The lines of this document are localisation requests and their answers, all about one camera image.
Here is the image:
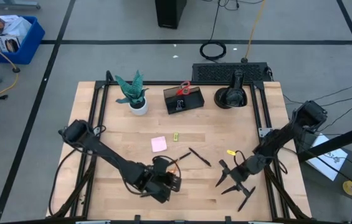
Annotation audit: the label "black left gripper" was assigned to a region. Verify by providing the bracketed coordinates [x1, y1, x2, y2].
[143, 170, 183, 205]

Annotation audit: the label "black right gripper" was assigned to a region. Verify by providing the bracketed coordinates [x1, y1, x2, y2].
[215, 157, 259, 195]

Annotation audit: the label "black pen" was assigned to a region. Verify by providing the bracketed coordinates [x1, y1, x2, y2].
[166, 151, 193, 166]
[188, 147, 212, 167]

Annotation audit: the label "pink sticky note pad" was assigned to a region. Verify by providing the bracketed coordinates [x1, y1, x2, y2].
[150, 136, 168, 153]

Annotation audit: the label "red handled scissors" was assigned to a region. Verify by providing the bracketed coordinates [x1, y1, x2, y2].
[175, 80, 192, 96]

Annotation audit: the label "black mesh desk organizer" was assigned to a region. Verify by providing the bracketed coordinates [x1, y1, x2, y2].
[163, 86, 206, 115]

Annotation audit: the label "black desk lamp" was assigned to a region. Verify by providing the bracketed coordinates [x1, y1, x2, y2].
[213, 68, 249, 110]

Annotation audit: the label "teal artificial plant white pot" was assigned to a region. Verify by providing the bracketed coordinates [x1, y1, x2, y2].
[114, 70, 150, 116]

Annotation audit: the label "white printed sign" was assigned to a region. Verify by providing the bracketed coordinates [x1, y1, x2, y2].
[305, 133, 349, 182]

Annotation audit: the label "black perforated case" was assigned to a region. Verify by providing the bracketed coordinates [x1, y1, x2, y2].
[191, 62, 274, 83]

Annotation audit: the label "yellow tape roll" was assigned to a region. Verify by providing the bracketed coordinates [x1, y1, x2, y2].
[342, 179, 352, 197]

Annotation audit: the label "black computer tower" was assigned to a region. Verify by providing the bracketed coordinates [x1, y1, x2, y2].
[154, 0, 188, 30]

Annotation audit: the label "blue plastic bin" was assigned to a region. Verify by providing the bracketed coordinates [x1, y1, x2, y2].
[0, 15, 46, 65]

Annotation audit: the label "white printed box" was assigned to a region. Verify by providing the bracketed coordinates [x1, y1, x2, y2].
[0, 34, 21, 54]

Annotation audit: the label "white printed bag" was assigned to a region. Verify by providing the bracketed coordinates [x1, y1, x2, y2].
[0, 14, 32, 40]

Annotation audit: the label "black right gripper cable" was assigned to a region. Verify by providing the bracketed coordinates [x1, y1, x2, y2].
[233, 150, 249, 167]

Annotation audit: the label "black aluminium table frame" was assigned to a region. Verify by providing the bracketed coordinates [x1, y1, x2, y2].
[46, 70, 352, 224]

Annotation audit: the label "black base cable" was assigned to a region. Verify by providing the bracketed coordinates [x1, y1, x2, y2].
[47, 146, 80, 218]

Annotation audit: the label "coiled black cable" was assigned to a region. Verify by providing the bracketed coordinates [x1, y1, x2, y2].
[199, 0, 240, 62]

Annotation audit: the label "black floor cable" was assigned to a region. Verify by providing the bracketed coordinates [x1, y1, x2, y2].
[317, 91, 352, 133]
[283, 79, 352, 105]

